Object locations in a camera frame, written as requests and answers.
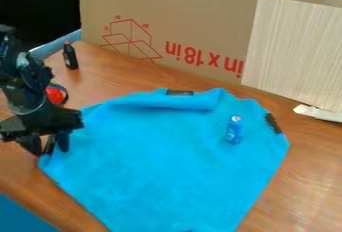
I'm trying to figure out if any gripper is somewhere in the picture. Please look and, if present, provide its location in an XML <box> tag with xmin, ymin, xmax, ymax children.
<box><xmin>0</xmin><ymin>105</ymin><xmax>86</xmax><ymax>158</ymax></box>

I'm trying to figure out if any blue cloth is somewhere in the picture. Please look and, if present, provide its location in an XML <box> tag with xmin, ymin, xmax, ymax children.
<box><xmin>36</xmin><ymin>87</ymin><xmax>292</xmax><ymax>232</ymax></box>

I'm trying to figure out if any red toy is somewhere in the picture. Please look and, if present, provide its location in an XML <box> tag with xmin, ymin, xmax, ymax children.
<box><xmin>45</xmin><ymin>83</ymin><xmax>70</xmax><ymax>106</ymax></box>

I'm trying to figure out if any black bottle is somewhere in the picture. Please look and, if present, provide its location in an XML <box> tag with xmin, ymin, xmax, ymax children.
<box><xmin>61</xmin><ymin>40</ymin><xmax>81</xmax><ymax>71</ymax></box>

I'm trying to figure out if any blue can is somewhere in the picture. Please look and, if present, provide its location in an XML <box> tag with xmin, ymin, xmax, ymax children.
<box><xmin>223</xmin><ymin>114</ymin><xmax>246</xmax><ymax>145</ymax></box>

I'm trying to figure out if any cardboard box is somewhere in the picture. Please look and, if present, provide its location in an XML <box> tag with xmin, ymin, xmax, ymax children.
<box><xmin>77</xmin><ymin>0</ymin><xmax>342</xmax><ymax>87</ymax></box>

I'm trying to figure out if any light wood-grain board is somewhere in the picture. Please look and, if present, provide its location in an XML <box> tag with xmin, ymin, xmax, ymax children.
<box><xmin>240</xmin><ymin>0</ymin><xmax>342</xmax><ymax>114</ymax></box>

